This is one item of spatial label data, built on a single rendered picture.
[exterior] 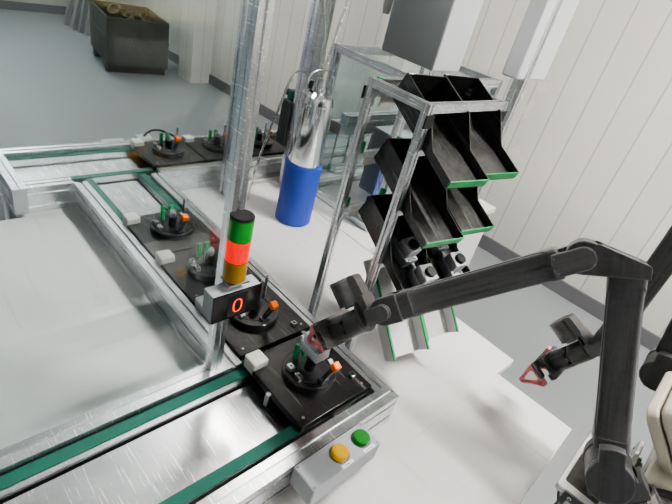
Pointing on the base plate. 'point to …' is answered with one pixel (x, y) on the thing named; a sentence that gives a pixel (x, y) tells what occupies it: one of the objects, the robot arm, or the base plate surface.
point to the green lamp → (240, 232)
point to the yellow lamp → (234, 274)
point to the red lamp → (235, 254)
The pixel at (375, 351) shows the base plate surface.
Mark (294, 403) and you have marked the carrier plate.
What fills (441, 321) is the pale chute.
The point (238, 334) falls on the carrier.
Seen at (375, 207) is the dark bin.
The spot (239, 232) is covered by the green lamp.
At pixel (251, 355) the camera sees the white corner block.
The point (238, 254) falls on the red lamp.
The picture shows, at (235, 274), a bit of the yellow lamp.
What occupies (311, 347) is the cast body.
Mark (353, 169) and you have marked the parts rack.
